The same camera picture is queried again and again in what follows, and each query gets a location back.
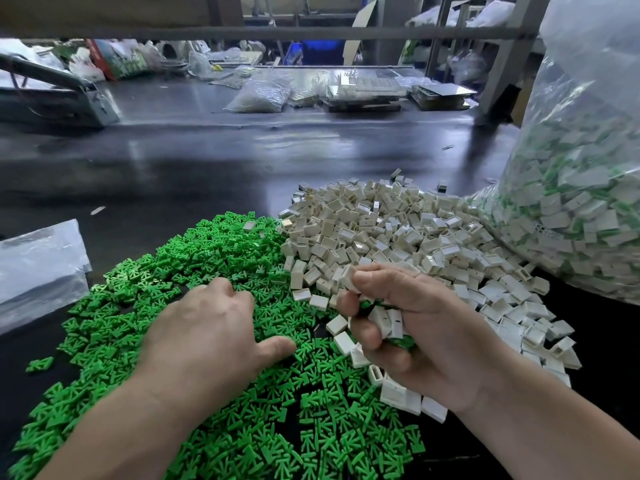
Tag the grey metal horizontal bar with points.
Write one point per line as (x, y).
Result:
(300, 33)

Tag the stack of clear flat bags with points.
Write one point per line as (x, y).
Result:
(42, 273)

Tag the person's right hand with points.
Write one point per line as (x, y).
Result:
(445, 335)

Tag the pile of white plastic caps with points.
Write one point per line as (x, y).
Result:
(420, 225)

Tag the small white plastic part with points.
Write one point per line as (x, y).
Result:
(387, 322)

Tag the grey metal slanted post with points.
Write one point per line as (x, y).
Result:
(512, 57)

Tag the grey heat sealer machine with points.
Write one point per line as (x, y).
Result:
(60, 100)

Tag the small clear bag of parts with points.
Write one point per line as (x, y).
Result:
(258, 95)

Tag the person's left forearm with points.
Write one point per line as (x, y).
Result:
(95, 450)

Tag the person's left hand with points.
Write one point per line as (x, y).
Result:
(205, 350)

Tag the blue crate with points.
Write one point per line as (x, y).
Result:
(315, 53)

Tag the clear plastic bag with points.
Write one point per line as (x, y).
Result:
(585, 200)

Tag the pile of green plastic clips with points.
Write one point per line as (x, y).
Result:
(110, 330)

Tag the small green plastic part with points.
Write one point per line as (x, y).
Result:
(39, 364)

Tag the dark flat tray stack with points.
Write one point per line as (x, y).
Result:
(443, 95)

